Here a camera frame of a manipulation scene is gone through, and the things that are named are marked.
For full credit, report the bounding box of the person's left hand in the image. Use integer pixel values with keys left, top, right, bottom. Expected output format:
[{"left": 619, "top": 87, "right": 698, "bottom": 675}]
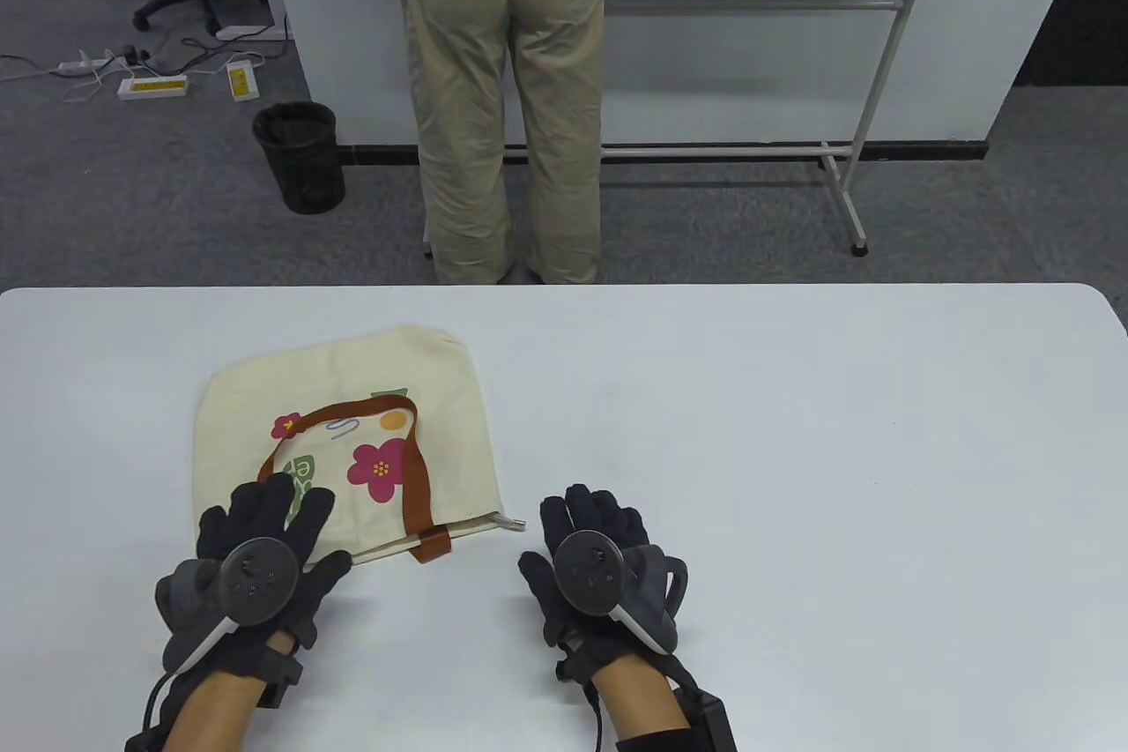
[{"left": 157, "top": 473, "right": 355, "bottom": 682}]

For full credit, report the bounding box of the person's right hand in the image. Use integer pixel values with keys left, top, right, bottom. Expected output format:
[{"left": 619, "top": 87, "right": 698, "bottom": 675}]
[{"left": 518, "top": 483, "right": 690, "bottom": 684}]

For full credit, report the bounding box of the cream floral canvas bag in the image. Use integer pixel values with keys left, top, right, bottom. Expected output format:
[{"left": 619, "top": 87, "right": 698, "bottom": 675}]
[{"left": 192, "top": 325, "right": 528, "bottom": 566}]

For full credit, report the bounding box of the person's right forearm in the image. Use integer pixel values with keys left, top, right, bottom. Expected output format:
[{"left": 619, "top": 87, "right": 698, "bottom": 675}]
[{"left": 589, "top": 653, "right": 699, "bottom": 752}]

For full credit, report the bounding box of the person's left forearm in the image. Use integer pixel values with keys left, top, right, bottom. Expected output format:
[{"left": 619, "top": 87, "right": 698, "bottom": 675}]
[{"left": 163, "top": 669, "right": 285, "bottom": 752}]

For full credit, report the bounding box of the grey white hand controller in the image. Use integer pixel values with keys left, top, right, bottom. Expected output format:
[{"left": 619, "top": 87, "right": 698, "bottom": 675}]
[
  {"left": 552, "top": 530, "right": 690, "bottom": 658},
  {"left": 155, "top": 539, "right": 302, "bottom": 675}
]

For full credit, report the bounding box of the black mesh waste bin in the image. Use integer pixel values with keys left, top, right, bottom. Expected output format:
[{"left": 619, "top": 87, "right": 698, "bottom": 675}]
[{"left": 252, "top": 101, "right": 347, "bottom": 215}]

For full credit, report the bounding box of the long yellow label power strip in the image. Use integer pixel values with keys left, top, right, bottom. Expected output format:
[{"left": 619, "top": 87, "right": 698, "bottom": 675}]
[{"left": 118, "top": 75, "right": 191, "bottom": 101}]

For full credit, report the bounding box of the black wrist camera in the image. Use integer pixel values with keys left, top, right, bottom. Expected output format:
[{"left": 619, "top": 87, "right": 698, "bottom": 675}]
[
  {"left": 674, "top": 681, "right": 738, "bottom": 752},
  {"left": 258, "top": 644, "right": 306, "bottom": 710}
]

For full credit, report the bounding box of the black floor cable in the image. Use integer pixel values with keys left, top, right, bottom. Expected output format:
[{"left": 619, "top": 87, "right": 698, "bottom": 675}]
[{"left": 181, "top": 36, "right": 265, "bottom": 76}]

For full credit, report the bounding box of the white floor cable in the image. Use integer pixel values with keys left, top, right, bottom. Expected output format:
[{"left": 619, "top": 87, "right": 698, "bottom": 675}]
[{"left": 0, "top": 51, "right": 63, "bottom": 83}]

